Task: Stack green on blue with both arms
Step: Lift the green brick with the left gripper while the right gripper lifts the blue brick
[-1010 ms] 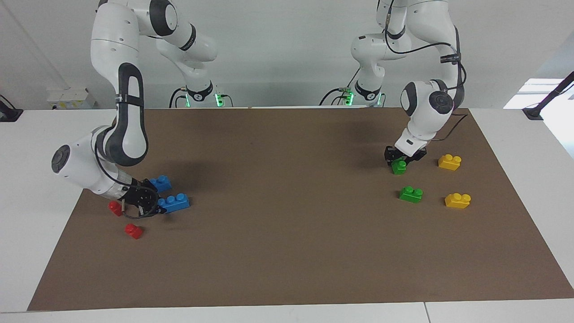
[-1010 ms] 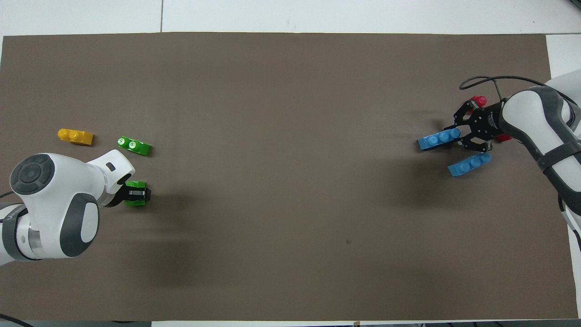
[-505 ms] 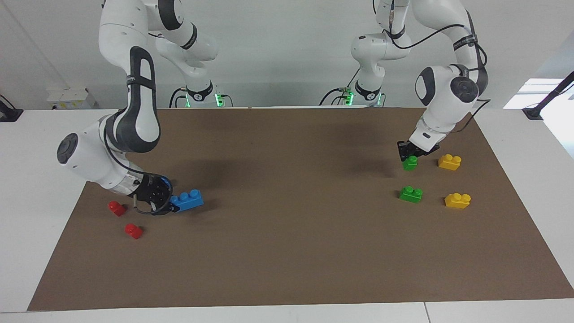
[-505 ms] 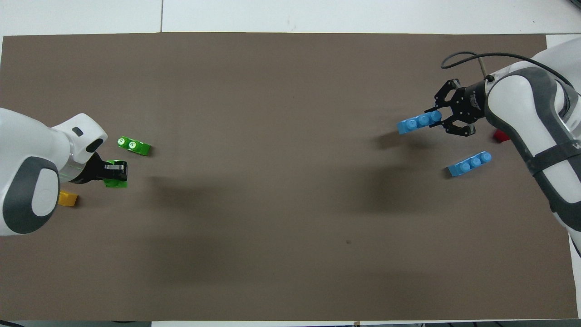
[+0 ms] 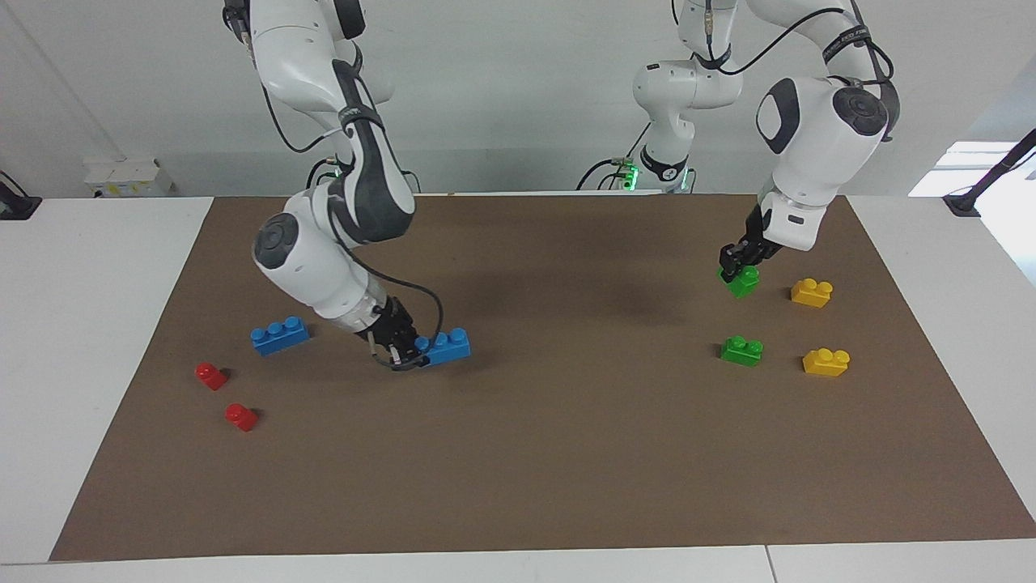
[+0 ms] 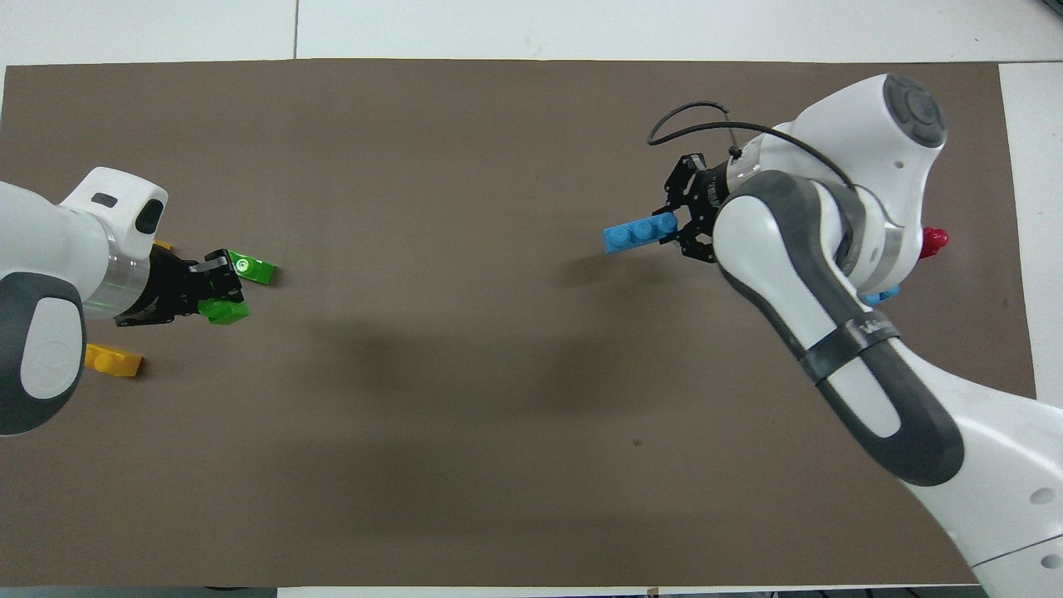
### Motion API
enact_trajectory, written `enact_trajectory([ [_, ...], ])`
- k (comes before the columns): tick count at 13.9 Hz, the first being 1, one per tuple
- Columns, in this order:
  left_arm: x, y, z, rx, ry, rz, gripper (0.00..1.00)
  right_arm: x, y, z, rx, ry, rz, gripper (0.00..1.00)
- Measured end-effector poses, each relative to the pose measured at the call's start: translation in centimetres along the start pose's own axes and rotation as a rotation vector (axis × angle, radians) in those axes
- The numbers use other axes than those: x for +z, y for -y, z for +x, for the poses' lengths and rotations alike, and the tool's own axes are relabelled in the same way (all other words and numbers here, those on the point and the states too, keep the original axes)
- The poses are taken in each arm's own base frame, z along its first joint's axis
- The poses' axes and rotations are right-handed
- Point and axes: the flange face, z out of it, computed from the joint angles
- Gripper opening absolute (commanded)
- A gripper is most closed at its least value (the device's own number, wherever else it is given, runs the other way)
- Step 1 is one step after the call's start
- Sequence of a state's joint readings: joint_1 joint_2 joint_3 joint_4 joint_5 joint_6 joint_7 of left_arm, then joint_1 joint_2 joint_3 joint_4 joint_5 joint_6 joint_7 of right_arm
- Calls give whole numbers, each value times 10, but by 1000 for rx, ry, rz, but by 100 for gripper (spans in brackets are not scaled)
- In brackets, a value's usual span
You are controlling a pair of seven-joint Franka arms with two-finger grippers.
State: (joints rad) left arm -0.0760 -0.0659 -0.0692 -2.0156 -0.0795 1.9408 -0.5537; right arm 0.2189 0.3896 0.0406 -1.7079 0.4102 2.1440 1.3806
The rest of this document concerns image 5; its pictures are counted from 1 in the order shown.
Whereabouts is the white wall socket box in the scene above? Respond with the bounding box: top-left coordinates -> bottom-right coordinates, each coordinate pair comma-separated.
83,158 -> 174,198

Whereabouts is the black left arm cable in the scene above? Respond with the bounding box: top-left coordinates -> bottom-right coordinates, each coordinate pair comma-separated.
672,0 -> 895,143

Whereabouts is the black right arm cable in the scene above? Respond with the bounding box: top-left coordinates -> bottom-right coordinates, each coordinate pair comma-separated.
225,0 -> 445,372

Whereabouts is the blue three-stud toy brick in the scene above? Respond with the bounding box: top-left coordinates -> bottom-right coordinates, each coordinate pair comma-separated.
249,316 -> 311,356
414,328 -> 472,368

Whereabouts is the brown table mat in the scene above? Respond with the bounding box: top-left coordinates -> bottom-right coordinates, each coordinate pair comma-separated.
49,193 -> 1036,562

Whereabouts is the black left base cable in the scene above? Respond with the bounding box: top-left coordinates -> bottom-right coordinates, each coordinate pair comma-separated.
576,121 -> 652,192

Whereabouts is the green two-stud toy brick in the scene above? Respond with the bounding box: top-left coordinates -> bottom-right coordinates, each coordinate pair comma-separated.
720,266 -> 762,299
720,335 -> 764,368

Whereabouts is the black table clamp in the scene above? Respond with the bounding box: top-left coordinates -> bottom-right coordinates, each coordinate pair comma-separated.
0,172 -> 43,221

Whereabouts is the yellow two-stud toy brick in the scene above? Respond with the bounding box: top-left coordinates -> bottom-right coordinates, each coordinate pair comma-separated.
791,278 -> 834,309
802,348 -> 851,378

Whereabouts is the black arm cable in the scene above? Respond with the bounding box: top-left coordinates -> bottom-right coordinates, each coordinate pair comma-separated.
225,0 -> 445,372
672,0 -> 895,143

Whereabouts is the black camera stand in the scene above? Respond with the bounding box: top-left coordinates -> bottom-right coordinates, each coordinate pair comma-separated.
943,128 -> 1036,218

